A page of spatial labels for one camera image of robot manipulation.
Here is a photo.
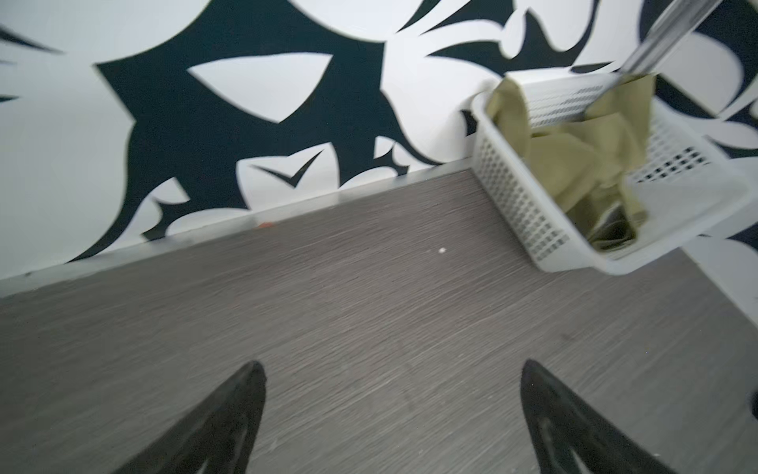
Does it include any white plastic laundry basket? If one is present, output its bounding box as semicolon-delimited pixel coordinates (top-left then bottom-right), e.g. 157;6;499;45
472;74;753;275

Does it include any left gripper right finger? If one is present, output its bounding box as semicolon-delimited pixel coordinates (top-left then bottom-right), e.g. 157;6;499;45
520;359;672;473

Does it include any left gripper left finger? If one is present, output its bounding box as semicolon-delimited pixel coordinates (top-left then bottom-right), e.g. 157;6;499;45
116;361;266;473

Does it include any olive green skirt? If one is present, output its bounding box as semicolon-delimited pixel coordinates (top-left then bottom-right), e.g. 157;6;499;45
486;75;655;253

